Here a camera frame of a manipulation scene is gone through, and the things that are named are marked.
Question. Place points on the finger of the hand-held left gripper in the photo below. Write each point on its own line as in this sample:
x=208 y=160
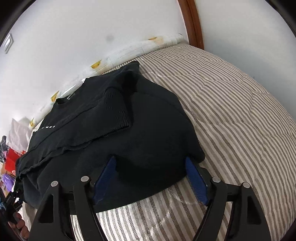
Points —
x=16 y=193

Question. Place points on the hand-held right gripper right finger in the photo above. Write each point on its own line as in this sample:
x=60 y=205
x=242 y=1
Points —
x=196 y=183

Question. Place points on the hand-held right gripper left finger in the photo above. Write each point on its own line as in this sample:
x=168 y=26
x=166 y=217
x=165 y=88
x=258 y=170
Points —
x=104 y=183

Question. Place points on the black sweatshirt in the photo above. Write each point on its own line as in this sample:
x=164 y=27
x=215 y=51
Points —
x=150 y=139

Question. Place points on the person's left hand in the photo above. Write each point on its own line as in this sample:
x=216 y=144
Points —
x=19 y=226

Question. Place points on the purple cloth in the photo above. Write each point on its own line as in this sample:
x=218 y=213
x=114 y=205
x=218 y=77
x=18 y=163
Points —
x=5 y=180

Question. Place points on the red paper bag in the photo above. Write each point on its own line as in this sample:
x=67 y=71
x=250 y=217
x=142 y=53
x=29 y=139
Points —
x=10 y=162

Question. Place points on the grey plaid cloth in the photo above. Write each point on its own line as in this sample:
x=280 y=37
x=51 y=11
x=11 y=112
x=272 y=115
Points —
x=2 y=142

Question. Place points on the white plastic shopping bag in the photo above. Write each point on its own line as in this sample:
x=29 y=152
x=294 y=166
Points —
x=19 y=132

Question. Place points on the striped bed blanket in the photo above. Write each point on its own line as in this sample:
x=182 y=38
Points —
x=231 y=115

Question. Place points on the white fruit-print mattress pad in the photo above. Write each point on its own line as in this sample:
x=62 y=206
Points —
x=129 y=49

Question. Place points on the white wall light switch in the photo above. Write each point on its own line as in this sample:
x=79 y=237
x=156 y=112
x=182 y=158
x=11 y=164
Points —
x=8 y=43

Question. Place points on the brown wooden door frame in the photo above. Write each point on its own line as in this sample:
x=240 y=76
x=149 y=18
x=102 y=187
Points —
x=192 y=23

